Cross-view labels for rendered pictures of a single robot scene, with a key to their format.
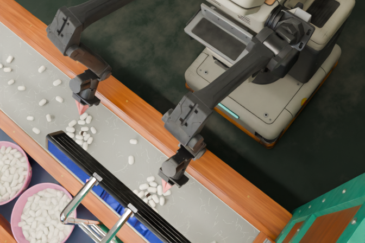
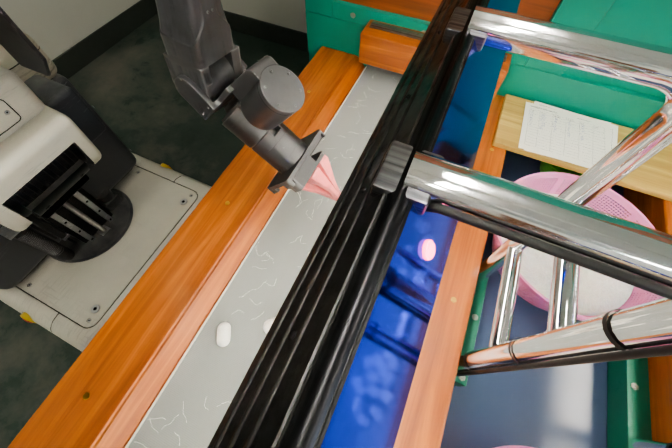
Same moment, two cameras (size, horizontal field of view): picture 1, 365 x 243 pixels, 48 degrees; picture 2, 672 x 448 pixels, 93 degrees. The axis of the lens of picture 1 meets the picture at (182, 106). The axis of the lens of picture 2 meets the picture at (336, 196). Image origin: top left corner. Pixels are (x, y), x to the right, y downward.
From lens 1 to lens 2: 123 cm
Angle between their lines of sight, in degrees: 45
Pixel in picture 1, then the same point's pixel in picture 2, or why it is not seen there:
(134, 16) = not seen: outside the picture
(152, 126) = (178, 288)
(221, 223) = (362, 125)
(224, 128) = not seen: hidden behind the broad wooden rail
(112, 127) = (179, 428)
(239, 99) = (155, 242)
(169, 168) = (281, 84)
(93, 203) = (426, 399)
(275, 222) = (338, 59)
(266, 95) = (152, 205)
